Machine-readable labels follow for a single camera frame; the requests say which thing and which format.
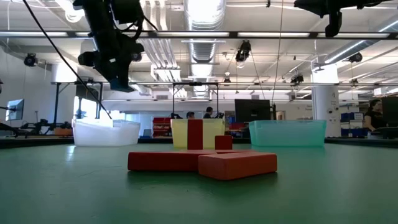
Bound red storage bin rack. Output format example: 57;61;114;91
152;116;172;138

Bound overhead LED light bar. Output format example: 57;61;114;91
0;30;398;40

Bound red wooden block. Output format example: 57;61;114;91
215;134;233;151
214;149;254;155
187;119;204;151
127;149;218;172

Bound blue storage bins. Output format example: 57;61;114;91
340;111;368;138

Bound teal translucent plastic bin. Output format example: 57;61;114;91
248;119;327;147

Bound white round pillar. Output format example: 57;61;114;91
312;63;341;138

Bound black hanging cable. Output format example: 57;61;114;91
21;0;113;120

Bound black aluminium table frame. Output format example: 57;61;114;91
0;136;398;149

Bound black monitor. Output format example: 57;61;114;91
381;96;398;128
234;98;272;123

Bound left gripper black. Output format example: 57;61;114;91
77;32;139;93

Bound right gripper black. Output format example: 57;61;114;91
294;0;346;38

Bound silver air duct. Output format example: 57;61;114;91
183;0;228;99
323;21;398;65

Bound lit computer monitor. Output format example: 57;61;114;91
5;98;25;121

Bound white translucent plastic bin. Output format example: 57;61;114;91
72;118;141;147

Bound orange long wooden block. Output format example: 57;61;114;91
198;151;279;181

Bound yellow translucent plastic bin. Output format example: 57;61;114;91
170;118;226;149

